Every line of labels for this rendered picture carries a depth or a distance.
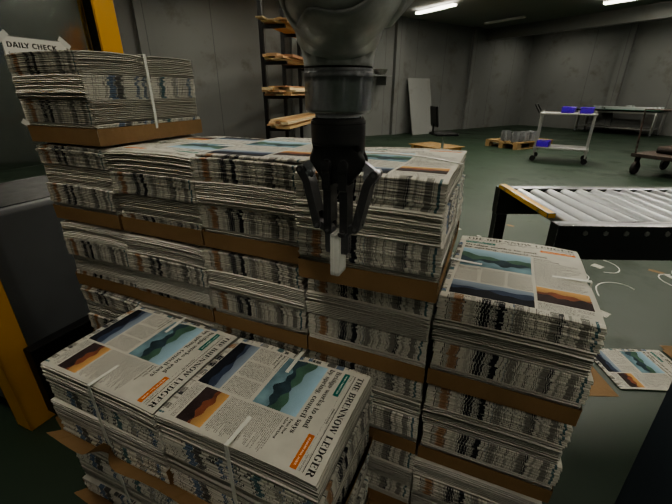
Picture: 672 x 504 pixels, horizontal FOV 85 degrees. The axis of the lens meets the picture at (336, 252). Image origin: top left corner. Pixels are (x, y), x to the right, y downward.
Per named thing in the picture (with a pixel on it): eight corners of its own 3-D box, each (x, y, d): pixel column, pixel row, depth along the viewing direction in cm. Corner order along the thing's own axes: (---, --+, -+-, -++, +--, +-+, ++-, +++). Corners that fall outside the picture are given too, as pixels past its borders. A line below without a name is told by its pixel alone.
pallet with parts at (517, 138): (519, 150, 818) (522, 132, 802) (483, 145, 890) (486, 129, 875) (552, 146, 884) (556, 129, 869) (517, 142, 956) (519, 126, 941)
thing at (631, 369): (620, 390, 160) (621, 388, 160) (582, 348, 186) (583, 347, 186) (707, 392, 159) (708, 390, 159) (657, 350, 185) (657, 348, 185)
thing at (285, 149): (302, 164, 75) (302, 159, 74) (193, 156, 85) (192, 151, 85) (363, 143, 105) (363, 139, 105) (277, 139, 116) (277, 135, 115)
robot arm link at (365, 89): (321, 71, 53) (322, 115, 56) (290, 67, 46) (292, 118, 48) (382, 70, 50) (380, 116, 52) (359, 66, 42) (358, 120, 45)
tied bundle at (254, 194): (305, 269, 82) (301, 165, 73) (202, 249, 93) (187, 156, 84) (362, 220, 114) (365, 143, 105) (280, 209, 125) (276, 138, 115)
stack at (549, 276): (516, 601, 94) (615, 331, 61) (172, 442, 137) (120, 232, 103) (515, 470, 126) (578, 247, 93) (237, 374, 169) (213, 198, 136)
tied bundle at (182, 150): (204, 249, 93) (190, 156, 83) (122, 233, 103) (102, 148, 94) (283, 209, 125) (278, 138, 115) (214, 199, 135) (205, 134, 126)
